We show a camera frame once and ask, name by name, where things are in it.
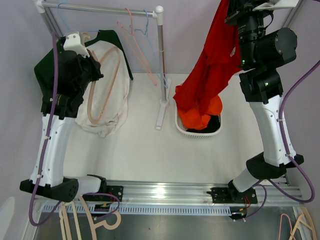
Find beige wooden hanger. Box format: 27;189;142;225
76;30;128;127

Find red t-shirt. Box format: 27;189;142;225
173;0;241;114

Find pink plastic hanger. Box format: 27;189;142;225
117;8;158;86

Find black t-shirt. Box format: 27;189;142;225
186;115;221;134

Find orange t-shirt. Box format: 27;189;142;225
177;95;223;131

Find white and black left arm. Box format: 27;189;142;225
19;50;108;202

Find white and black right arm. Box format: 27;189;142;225
225;0;304;203

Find light blue hanger on rack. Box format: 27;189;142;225
55;1;100;33

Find green and beige t-shirt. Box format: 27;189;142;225
34;30;132;138

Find beige hanger lower left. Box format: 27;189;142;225
58;194;123;240

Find pink hanger lower right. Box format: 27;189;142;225
277;213;296;240

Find beige hanger lower right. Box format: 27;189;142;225
289;206;317;240

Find silver clothes rack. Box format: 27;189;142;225
33;0;172;131

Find white perforated plastic basket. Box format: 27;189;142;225
175;108;223;139

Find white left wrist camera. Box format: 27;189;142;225
63;31;90;58

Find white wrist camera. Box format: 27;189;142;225
63;31;90;58
253;0;299;11

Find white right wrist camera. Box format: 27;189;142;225
253;0;299;11

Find aluminium frame post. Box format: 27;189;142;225
282;0;305;28

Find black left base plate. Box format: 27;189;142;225
82;185;124;202

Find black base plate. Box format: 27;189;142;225
206;187;258;204
82;185;124;202

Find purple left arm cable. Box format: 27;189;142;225
28;32;121;227

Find aluminium rail front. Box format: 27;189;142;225
31;181;305;217

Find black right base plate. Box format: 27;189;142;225
206;187;258;204

